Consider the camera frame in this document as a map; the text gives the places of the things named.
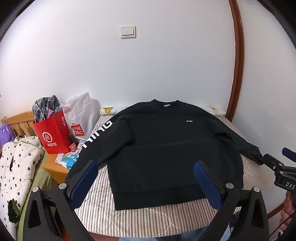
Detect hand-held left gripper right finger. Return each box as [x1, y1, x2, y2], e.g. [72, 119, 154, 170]
[193, 160, 270, 241]

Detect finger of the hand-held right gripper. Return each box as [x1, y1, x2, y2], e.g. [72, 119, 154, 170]
[263, 153, 286, 173]
[282, 147, 296, 163]

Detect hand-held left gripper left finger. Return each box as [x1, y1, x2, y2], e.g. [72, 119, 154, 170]
[23, 160, 100, 241]

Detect black sweatshirt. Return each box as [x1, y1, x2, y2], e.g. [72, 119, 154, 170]
[65, 99, 264, 211]

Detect person's right hand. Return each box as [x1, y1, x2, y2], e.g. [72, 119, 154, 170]
[284, 192, 296, 226]

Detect small blue box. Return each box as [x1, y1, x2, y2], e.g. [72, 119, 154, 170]
[66, 155, 79, 168]

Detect brown wooden bar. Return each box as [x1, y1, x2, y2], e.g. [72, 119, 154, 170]
[266, 204, 286, 219]

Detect wooden nightstand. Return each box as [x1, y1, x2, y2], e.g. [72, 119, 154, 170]
[43, 141, 81, 184]

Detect white paper packet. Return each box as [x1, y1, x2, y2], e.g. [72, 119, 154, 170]
[55, 153, 67, 165]

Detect green blanket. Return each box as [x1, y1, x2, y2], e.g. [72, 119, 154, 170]
[14, 148, 60, 241]

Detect person's legs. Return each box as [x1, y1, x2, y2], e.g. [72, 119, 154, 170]
[178, 233, 208, 241]

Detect red paper bag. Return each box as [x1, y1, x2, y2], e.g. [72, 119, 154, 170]
[32, 109, 73, 154]

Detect striped bed mattress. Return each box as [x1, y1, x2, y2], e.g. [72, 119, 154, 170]
[74, 113, 275, 239]

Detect white floral quilt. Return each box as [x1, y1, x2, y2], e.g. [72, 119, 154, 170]
[0, 136, 45, 232]

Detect white plastic bag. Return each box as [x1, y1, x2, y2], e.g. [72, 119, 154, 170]
[63, 92, 94, 142]

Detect white duck print cushion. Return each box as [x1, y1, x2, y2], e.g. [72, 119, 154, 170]
[99, 106, 226, 116]

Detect grey plaid cloth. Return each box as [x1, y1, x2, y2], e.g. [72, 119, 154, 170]
[32, 95, 63, 123]

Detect wooden headboard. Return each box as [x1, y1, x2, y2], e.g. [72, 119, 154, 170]
[0, 111, 36, 137]

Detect purple cloth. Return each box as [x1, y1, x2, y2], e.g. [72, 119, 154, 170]
[0, 124, 15, 149]

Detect brown wooden door frame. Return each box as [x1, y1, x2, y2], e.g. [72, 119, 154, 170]
[228, 0, 245, 122]

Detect white light switch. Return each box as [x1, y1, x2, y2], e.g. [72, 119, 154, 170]
[120, 25, 137, 39]

